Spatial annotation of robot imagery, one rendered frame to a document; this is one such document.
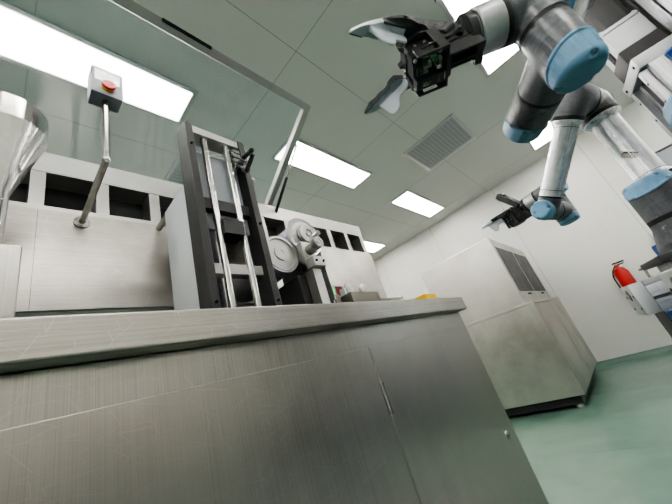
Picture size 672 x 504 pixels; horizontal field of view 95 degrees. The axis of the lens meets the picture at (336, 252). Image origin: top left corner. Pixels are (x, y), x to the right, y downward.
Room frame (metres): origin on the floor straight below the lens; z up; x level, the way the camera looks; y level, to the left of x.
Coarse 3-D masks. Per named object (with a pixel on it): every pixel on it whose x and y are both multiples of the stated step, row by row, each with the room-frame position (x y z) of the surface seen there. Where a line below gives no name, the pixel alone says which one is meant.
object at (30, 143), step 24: (0, 120) 0.40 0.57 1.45; (24, 120) 0.43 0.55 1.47; (0, 144) 0.42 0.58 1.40; (24, 144) 0.45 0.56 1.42; (0, 168) 0.43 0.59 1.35; (24, 168) 0.47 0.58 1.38; (0, 192) 0.44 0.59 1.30; (0, 216) 0.45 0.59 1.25; (0, 240) 0.45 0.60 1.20; (0, 264) 0.44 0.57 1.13; (0, 288) 0.44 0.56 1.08; (0, 312) 0.44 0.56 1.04
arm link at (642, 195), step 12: (648, 180) 0.86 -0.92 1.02; (660, 180) 0.85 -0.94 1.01; (624, 192) 0.92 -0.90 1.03; (636, 192) 0.89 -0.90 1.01; (648, 192) 0.87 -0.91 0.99; (660, 192) 0.86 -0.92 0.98; (636, 204) 0.91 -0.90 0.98; (648, 204) 0.88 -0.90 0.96; (660, 204) 0.87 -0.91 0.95; (648, 216) 0.90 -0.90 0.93
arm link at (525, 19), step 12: (504, 0) 0.33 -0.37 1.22; (516, 0) 0.33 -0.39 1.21; (528, 0) 0.33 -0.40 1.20; (540, 0) 0.33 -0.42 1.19; (552, 0) 0.33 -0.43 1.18; (564, 0) 0.34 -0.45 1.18; (516, 12) 0.34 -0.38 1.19; (528, 12) 0.34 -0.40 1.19; (516, 24) 0.35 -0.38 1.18; (516, 36) 0.37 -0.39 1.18
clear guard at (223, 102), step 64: (0, 0) 0.38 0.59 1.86; (64, 0) 0.43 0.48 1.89; (0, 64) 0.47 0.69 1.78; (64, 64) 0.53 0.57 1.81; (128, 64) 0.60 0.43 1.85; (192, 64) 0.70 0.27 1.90; (64, 128) 0.64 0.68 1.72; (128, 128) 0.73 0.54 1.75; (256, 128) 0.99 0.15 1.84; (256, 192) 1.22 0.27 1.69
